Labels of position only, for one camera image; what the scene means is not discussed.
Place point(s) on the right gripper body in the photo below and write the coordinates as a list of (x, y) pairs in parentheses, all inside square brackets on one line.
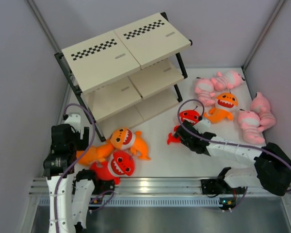
[(185, 142)]

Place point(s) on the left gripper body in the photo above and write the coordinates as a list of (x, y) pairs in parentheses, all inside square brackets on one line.
[(77, 144)]

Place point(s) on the small red shark plush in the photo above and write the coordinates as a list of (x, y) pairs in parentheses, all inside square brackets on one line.
[(191, 116)]

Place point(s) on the orange shark plush facing up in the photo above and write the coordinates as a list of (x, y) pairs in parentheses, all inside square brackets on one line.
[(125, 139)]

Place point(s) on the large red shark plush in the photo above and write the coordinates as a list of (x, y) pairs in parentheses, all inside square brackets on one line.
[(120, 164)]

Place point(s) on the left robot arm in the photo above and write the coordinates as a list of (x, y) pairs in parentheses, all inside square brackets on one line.
[(69, 191)]

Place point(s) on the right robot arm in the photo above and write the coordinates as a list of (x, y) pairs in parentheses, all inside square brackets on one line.
[(268, 167)]

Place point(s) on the beige three-tier shelf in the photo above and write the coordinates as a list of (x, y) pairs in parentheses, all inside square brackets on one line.
[(129, 75)]

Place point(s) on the orange shark plush face down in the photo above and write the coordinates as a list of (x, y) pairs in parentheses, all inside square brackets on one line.
[(99, 154)]

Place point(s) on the orange shark plush right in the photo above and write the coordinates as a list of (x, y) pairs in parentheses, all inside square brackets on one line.
[(224, 107)]

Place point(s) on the pink striped plush bottom right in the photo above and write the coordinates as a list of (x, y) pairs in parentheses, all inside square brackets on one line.
[(249, 122)]

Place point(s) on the pink striped plush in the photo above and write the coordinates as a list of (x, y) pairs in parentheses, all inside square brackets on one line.
[(227, 80), (249, 122), (204, 89), (261, 106)]

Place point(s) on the pink striped plush top left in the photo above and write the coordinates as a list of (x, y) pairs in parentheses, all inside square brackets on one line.
[(204, 89)]

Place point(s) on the pink striped plush top right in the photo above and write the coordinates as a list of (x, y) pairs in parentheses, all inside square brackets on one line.
[(227, 80)]

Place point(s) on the pink striped plush far right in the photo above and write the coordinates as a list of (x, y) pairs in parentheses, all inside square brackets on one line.
[(261, 106)]

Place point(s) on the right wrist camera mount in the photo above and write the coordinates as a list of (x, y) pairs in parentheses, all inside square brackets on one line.
[(203, 125)]

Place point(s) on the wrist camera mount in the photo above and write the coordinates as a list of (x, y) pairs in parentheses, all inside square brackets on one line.
[(74, 119), (203, 125)]

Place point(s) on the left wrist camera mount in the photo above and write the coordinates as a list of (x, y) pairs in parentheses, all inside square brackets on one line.
[(74, 119)]

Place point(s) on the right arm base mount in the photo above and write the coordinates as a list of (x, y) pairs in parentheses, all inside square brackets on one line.
[(217, 187)]

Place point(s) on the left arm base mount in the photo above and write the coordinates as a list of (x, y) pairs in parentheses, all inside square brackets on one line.
[(102, 186)]

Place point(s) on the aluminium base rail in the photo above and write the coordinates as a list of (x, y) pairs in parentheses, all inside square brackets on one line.
[(154, 187)]

